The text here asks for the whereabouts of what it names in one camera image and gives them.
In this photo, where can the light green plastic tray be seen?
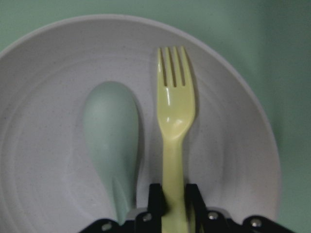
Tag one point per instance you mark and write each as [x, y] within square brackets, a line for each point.
[267, 41]

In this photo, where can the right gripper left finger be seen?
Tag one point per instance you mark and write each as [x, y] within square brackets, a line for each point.
[146, 220]

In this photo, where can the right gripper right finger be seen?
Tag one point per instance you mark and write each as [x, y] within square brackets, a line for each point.
[206, 220]

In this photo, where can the pale green plastic spoon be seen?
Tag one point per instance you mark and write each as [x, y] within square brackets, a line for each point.
[110, 122]

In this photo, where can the white round plate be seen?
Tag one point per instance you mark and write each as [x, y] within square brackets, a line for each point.
[47, 181]

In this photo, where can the yellow plastic fork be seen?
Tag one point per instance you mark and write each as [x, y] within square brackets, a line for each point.
[175, 115]

